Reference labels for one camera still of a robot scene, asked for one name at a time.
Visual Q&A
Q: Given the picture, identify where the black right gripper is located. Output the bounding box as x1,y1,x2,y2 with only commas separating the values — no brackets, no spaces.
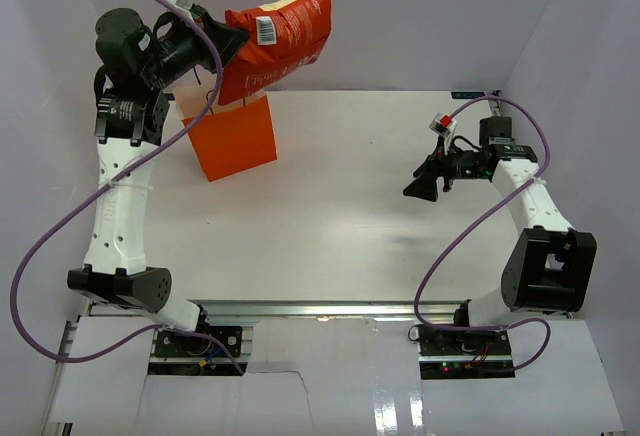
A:
404,135,488,202

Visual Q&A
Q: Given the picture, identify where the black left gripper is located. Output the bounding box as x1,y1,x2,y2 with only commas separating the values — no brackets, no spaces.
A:
142,3,250,90

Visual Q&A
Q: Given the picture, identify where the large red chips bag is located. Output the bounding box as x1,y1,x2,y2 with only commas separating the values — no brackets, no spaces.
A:
218,0,332,105

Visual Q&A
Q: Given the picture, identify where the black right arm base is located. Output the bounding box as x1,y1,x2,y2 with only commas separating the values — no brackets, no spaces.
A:
407,324,512,362

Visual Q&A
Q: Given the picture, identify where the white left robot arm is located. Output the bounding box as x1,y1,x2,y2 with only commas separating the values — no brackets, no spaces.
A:
67,5,249,355

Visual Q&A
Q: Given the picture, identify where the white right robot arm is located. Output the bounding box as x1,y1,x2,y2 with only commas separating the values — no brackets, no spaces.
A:
403,114,597,355

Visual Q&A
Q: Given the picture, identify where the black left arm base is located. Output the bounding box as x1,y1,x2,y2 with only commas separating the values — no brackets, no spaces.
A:
152,326,243,358

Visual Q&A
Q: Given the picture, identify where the orange paper bag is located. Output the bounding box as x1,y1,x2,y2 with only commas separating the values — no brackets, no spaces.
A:
188,91,277,182

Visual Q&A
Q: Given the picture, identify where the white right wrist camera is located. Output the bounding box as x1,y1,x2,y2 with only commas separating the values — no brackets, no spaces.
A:
429,113,457,139

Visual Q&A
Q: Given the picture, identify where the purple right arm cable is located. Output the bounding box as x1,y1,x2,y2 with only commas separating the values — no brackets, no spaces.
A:
412,96,554,373

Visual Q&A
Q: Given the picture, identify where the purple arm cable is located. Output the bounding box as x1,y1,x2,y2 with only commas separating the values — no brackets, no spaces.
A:
9,0,246,375
412,96,554,373

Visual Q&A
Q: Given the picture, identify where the aluminium table edge rail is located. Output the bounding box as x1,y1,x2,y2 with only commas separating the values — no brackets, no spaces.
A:
489,90,503,117

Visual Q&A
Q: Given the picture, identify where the front aluminium rail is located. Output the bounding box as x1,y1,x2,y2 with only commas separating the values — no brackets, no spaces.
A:
88,300,566,320

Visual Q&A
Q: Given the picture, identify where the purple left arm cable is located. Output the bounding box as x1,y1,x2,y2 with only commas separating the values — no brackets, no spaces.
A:
9,0,246,375

